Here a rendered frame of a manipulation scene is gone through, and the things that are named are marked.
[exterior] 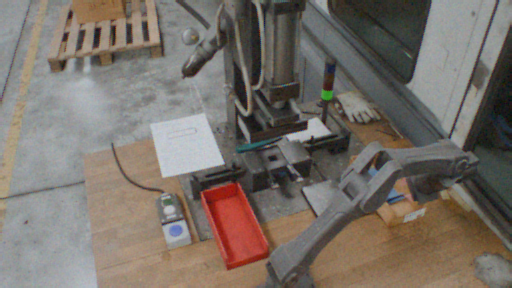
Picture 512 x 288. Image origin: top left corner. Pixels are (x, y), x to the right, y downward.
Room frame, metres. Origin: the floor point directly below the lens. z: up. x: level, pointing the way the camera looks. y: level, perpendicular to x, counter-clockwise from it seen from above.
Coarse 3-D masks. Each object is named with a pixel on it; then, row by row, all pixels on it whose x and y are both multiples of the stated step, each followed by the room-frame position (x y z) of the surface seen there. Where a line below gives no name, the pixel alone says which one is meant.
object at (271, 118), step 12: (264, 96) 1.04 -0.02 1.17; (264, 108) 0.98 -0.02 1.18; (276, 108) 0.97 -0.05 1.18; (288, 108) 0.97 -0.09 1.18; (240, 120) 0.98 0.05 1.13; (252, 120) 0.97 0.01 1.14; (264, 120) 0.95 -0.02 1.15; (276, 120) 0.92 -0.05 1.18; (288, 120) 0.93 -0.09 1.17; (300, 120) 0.97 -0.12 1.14; (252, 132) 0.91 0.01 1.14; (264, 132) 0.92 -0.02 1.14; (276, 132) 0.93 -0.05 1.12; (288, 132) 0.95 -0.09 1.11
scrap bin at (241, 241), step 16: (208, 192) 0.86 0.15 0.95; (224, 192) 0.88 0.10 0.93; (240, 192) 0.87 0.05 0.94; (208, 208) 0.79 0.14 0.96; (224, 208) 0.84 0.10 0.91; (240, 208) 0.84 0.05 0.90; (224, 224) 0.78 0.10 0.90; (240, 224) 0.78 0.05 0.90; (256, 224) 0.74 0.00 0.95; (224, 240) 0.72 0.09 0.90; (240, 240) 0.72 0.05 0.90; (256, 240) 0.72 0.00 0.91; (224, 256) 0.64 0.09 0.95; (240, 256) 0.67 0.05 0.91; (256, 256) 0.65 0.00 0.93
